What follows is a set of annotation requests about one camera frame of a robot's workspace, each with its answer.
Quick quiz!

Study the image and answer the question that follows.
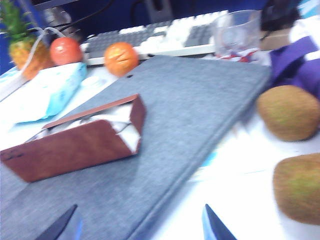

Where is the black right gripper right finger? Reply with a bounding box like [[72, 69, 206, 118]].
[[201, 203, 238, 240]]

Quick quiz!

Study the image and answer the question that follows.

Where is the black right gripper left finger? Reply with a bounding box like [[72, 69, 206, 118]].
[[34, 203, 84, 240]]

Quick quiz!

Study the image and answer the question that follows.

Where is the brown leather glasses case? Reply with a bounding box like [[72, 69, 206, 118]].
[[0, 93, 147, 183]]

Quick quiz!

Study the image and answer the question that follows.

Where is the white paper sheet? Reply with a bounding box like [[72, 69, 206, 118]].
[[194, 148, 220, 177]]

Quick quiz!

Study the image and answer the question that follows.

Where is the brown kiwi fruit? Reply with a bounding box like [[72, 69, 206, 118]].
[[272, 152, 320, 226], [256, 84, 320, 143]]

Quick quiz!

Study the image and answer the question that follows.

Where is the grey fabric laptop sleeve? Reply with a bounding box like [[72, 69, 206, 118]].
[[0, 54, 272, 240]]

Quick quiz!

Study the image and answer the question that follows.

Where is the white and blue tissue pack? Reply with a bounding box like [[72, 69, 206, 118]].
[[14, 62, 88, 125]]

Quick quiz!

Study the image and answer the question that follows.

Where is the red-orange round fruit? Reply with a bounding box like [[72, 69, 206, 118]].
[[49, 36, 84, 66]]

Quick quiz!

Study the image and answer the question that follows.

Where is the orange mandarin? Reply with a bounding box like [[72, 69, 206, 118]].
[[103, 41, 140, 77]]

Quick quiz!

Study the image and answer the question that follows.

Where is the toy pineapple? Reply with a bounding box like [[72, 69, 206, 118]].
[[0, 0, 55, 81]]

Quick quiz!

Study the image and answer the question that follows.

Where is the clear plastic cup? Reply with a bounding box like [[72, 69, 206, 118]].
[[213, 9, 262, 63]]

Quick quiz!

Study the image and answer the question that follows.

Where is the tan cardboard piece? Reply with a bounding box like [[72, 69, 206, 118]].
[[259, 29, 292, 51]]

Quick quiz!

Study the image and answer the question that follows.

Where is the white and grey keyboard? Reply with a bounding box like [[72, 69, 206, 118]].
[[81, 9, 230, 66]]

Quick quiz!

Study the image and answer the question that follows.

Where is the black rounded device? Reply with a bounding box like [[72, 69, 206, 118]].
[[260, 0, 301, 32]]

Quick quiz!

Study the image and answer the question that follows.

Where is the white cable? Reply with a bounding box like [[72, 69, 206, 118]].
[[0, 26, 66, 101]]

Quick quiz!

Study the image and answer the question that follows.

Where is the purple fabric strap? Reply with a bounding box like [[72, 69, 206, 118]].
[[268, 36, 320, 95]]

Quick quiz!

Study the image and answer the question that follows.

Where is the black cable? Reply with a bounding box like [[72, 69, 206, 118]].
[[59, 0, 114, 28], [129, 0, 142, 17]]

